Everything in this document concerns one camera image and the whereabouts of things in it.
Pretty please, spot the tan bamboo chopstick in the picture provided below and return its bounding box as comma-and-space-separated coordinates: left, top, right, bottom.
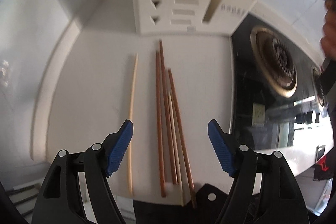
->
168, 92, 185, 206

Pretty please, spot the black glass gas stove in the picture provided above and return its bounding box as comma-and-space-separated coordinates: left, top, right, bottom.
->
231, 14, 329, 150

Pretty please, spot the person's right hand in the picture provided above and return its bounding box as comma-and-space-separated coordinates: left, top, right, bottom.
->
320, 0, 336, 60

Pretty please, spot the dark brown wooden chopstick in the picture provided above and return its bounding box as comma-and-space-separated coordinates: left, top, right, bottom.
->
159, 40, 178, 185

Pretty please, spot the reddish brown wooden chopstick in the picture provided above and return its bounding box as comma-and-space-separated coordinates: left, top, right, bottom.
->
155, 51, 166, 198

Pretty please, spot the light brown wooden chopstick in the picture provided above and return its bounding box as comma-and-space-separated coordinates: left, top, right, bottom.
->
168, 68, 197, 209

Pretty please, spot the pale cream chopstick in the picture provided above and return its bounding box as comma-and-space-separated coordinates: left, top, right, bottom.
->
127, 53, 139, 196

